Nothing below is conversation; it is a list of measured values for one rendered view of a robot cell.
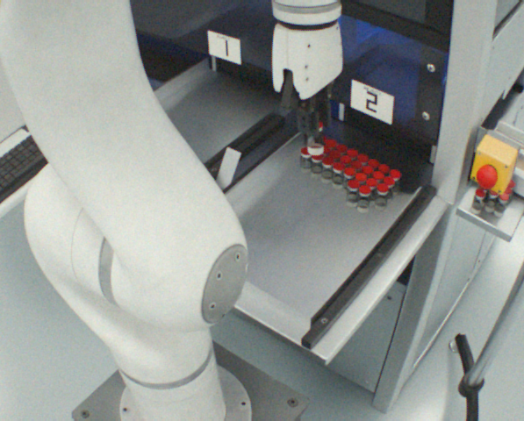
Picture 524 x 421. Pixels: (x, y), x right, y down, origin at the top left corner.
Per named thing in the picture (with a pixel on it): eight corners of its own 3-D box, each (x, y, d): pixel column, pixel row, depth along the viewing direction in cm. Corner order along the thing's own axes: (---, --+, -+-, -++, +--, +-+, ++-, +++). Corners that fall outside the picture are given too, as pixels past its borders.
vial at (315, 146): (313, 145, 86) (312, 119, 83) (326, 149, 84) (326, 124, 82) (305, 153, 84) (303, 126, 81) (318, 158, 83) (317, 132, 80)
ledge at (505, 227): (479, 174, 113) (480, 167, 112) (529, 201, 107) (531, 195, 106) (455, 214, 106) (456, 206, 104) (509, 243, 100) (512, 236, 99)
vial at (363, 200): (361, 203, 106) (362, 182, 102) (371, 208, 105) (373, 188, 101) (354, 210, 104) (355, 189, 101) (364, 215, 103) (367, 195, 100)
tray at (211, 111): (208, 68, 139) (207, 57, 137) (300, 103, 127) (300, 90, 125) (99, 143, 121) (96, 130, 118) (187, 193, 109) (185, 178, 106)
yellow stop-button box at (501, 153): (482, 159, 102) (488, 128, 97) (513, 174, 99) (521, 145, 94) (468, 180, 98) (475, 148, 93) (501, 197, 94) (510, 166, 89)
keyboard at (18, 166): (80, 105, 145) (78, 97, 144) (111, 122, 139) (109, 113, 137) (-36, 189, 124) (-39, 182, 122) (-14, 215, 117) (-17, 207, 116)
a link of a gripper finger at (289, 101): (296, 45, 72) (313, 63, 77) (270, 97, 72) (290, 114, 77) (305, 46, 71) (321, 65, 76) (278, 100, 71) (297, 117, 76)
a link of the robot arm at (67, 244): (175, 406, 61) (126, 265, 44) (55, 332, 67) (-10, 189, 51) (233, 331, 68) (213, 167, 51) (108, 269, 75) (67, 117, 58)
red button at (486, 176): (479, 174, 96) (484, 156, 94) (498, 183, 95) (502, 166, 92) (472, 185, 94) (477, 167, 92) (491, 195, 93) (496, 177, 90)
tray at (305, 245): (302, 144, 118) (302, 129, 115) (419, 201, 106) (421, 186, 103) (177, 251, 99) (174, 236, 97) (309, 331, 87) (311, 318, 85)
